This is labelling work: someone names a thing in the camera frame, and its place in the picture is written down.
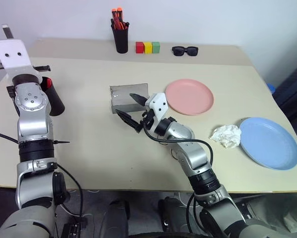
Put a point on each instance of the blue plate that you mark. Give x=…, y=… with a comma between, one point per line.
x=270, y=142

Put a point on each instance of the grey open glasses case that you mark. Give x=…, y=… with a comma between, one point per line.
x=122, y=98

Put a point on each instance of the crumpled white tissue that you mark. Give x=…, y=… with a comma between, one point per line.
x=226, y=135

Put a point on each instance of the yellow wooden block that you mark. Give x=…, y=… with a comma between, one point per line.
x=148, y=48

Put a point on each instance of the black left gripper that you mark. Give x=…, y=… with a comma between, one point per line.
x=42, y=68

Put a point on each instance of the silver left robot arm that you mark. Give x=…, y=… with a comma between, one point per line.
x=31, y=99

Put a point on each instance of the green wooden block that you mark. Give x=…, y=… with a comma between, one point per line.
x=156, y=47

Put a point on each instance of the orange capped marker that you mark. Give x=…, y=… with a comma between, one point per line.
x=119, y=10
x=114, y=11

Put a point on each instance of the red wooden block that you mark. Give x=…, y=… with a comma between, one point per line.
x=139, y=47

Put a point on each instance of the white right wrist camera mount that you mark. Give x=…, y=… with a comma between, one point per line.
x=158, y=101

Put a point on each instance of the black plug box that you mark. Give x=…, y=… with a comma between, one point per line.
x=72, y=226

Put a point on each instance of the red marker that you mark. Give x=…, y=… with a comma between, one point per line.
x=118, y=24

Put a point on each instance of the blue round object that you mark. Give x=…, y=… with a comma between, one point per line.
x=271, y=88

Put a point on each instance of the pink plate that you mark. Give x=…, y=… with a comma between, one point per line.
x=188, y=95

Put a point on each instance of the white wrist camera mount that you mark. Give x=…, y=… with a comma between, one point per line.
x=158, y=101
x=13, y=59

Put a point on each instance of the black pen holder cup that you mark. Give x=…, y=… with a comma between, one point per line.
x=121, y=41

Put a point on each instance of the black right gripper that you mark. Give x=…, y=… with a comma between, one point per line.
x=148, y=119

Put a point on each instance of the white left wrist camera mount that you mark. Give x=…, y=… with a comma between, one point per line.
x=13, y=59

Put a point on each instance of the black cup with red inside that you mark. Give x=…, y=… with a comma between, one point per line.
x=54, y=101

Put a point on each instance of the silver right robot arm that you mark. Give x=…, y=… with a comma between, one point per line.
x=193, y=153

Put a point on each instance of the black sunglasses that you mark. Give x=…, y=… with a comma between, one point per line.
x=179, y=51

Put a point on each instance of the black capped marker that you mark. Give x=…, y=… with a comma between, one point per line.
x=126, y=24

